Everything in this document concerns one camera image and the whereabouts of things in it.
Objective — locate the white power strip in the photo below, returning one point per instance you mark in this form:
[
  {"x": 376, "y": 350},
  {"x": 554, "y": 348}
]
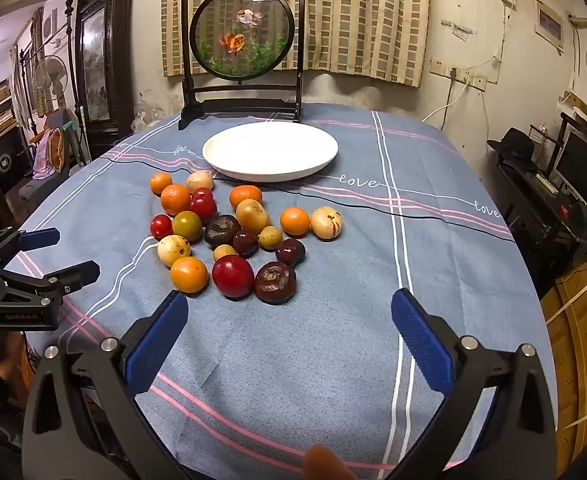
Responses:
[{"x": 547, "y": 183}]

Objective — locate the beige checked curtain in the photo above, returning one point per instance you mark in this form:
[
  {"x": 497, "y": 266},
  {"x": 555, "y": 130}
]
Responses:
[{"x": 363, "y": 20}]

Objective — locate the clear plastic bag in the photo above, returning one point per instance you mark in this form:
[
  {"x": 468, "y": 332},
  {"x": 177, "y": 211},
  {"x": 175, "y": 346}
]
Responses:
[{"x": 146, "y": 115}]

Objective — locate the round goldfish screen black stand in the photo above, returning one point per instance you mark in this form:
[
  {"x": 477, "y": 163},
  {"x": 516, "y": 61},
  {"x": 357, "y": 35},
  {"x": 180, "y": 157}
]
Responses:
[{"x": 243, "y": 25}]

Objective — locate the green-orange mandarin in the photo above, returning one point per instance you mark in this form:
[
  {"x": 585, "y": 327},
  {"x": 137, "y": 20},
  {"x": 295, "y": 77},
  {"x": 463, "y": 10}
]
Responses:
[{"x": 187, "y": 225}]

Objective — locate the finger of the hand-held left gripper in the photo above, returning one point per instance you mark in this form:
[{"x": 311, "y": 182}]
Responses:
[
  {"x": 38, "y": 238},
  {"x": 73, "y": 276}
]

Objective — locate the black hat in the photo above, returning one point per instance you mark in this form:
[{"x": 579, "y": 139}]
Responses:
[{"x": 513, "y": 145}]

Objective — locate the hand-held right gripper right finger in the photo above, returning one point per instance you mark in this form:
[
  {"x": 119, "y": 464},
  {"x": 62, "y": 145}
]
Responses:
[{"x": 421, "y": 345}]

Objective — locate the person's left hand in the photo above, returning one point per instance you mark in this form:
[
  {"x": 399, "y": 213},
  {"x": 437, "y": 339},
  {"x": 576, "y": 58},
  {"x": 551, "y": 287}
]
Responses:
[{"x": 8, "y": 355}]

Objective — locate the white standing fan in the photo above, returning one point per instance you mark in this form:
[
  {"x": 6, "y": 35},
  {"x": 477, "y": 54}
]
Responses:
[{"x": 53, "y": 77}]

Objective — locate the blue plaid tablecloth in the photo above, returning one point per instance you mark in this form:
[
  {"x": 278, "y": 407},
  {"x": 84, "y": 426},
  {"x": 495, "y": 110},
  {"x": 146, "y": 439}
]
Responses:
[{"x": 273, "y": 360}]

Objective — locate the dark purple plum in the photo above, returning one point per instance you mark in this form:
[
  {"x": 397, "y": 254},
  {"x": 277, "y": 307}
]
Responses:
[
  {"x": 290, "y": 252},
  {"x": 246, "y": 243}
]

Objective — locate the person's right hand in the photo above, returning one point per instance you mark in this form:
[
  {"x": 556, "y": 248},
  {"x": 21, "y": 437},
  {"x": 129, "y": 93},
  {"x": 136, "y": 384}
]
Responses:
[{"x": 326, "y": 465}]

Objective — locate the dark brown water chestnut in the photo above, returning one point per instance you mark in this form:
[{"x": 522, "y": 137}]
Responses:
[
  {"x": 222, "y": 230},
  {"x": 275, "y": 283}
]

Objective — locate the framed wall picture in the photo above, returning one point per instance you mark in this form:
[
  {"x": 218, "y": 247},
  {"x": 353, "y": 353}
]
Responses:
[{"x": 548, "y": 22}]

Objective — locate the small smooth orange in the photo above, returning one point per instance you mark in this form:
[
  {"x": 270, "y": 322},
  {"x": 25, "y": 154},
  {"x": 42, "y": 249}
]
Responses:
[
  {"x": 189, "y": 274},
  {"x": 295, "y": 221},
  {"x": 161, "y": 183}
]

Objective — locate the black monitor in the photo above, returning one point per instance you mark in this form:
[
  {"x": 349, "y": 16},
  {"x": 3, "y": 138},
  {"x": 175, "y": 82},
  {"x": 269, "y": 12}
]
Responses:
[{"x": 581, "y": 160}]

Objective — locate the black desk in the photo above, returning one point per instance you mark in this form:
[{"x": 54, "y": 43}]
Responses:
[{"x": 538, "y": 210}]

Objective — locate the dark wooden framed mirror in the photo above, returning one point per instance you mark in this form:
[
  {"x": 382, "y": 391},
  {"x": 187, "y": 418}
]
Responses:
[{"x": 98, "y": 60}]

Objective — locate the red cherry tomato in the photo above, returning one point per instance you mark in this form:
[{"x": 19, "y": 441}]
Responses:
[
  {"x": 202, "y": 193},
  {"x": 204, "y": 209},
  {"x": 161, "y": 226}
]

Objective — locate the white wall socket strip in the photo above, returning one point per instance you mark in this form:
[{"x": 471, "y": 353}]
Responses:
[{"x": 468, "y": 80}]

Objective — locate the pink cloth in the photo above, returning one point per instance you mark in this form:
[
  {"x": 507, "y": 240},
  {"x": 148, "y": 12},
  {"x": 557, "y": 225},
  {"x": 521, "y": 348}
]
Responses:
[{"x": 48, "y": 152}]

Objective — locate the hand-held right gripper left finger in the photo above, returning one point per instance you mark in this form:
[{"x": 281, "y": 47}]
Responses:
[{"x": 156, "y": 345}]

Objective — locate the large red plum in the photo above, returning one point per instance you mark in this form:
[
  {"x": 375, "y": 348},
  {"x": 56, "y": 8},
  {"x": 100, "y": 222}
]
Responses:
[{"x": 232, "y": 276}]

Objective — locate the cardboard box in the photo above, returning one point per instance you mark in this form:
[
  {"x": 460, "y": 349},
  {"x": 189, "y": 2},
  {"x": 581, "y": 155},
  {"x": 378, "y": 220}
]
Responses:
[{"x": 583, "y": 340}]

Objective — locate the single wall socket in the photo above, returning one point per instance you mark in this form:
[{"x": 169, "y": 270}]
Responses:
[{"x": 438, "y": 66}]

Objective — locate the spotted tan longan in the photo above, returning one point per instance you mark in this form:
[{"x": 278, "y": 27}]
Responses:
[
  {"x": 326, "y": 222},
  {"x": 174, "y": 250}
]

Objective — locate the white round plate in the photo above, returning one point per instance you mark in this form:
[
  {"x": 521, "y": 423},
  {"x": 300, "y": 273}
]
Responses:
[{"x": 268, "y": 152}]

